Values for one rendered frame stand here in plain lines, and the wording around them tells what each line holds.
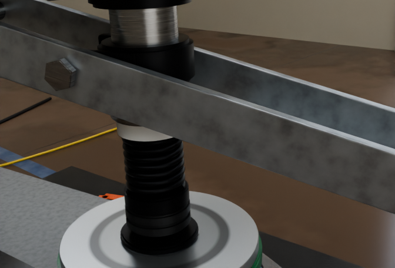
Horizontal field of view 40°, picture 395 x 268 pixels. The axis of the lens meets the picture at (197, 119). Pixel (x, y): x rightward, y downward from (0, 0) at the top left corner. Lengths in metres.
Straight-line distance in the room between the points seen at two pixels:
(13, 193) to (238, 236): 0.35
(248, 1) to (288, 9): 0.56
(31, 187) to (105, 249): 0.26
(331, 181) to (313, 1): 5.60
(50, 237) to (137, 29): 0.30
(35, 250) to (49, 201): 0.12
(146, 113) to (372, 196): 0.20
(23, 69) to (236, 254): 0.27
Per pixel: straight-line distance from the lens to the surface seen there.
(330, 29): 5.97
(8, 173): 0.87
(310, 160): 0.45
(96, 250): 0.58
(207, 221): 0.61
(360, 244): 2.22
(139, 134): 0.51
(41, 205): 0.75
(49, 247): 0.66
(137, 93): 0.47
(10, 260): 0.65
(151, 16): 0.49
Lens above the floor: 1.15
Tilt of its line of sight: 19 degrees down
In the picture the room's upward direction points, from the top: 3 degrees counter-clockwise
